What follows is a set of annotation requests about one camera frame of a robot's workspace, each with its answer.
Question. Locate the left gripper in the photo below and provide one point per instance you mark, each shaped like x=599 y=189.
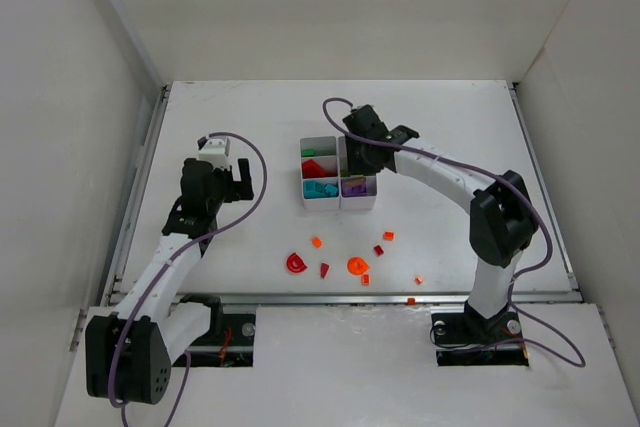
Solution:
x=232 y=184

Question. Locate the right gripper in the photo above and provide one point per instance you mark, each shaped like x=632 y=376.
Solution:
x=360 y=160

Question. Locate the purple lego brick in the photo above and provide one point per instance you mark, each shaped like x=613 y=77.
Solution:
x=354 y=187

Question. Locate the teal square lego brick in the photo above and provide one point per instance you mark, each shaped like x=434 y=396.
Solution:
x=331 y=190

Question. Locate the red arch duplo brick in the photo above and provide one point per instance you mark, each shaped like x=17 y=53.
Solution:
x=320 y=167

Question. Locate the teal curved lego brick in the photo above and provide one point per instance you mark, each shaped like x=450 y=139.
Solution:
x=313 y=189

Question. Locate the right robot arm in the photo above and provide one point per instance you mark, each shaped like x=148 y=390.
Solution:
x=501 y=225

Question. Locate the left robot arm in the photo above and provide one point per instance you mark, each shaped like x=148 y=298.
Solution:
x=130 y=351

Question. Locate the right clear divided container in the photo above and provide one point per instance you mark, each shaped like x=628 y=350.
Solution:
x=363 y=203

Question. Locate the clear divided container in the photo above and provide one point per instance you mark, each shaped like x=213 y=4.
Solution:
x=363 y=203
x=324 y=146

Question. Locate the left clear divided container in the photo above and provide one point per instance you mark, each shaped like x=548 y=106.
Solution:
x=324 y=146

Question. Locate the red horseshoe lego piece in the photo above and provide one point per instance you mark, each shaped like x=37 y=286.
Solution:
x=295 y=264

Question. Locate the orange small lego brick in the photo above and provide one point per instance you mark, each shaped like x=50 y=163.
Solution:
x=316 y=241

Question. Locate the orange round lego piece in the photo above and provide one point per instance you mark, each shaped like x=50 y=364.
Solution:
x=357 y=266

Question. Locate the red slope lego piece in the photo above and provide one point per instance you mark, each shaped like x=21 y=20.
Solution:
x=324 y=269

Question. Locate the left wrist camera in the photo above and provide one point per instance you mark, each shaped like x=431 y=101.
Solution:
x=215 y=150

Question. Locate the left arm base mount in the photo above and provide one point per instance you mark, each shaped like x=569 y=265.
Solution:
x=229 y=340

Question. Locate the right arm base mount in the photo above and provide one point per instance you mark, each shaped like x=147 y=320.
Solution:
x=463 y=339

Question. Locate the metal table rail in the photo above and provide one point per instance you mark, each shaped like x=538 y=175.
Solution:
x=385 y=299

